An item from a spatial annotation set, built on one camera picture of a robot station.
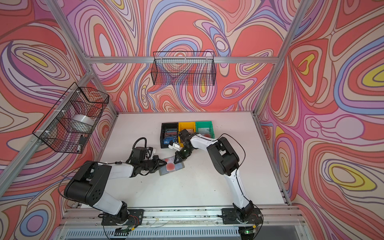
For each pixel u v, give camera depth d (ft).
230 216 2.40
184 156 2.81
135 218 2.36
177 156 2.77
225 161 1.86
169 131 3.53
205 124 3.38
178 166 2.97
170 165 2.96
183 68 3.09
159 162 2.82
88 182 1.52
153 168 2.70
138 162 2.45
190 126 3.29
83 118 2.42
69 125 2.42
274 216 2.48
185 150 2.76
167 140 3.32
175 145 2.90
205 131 3.46
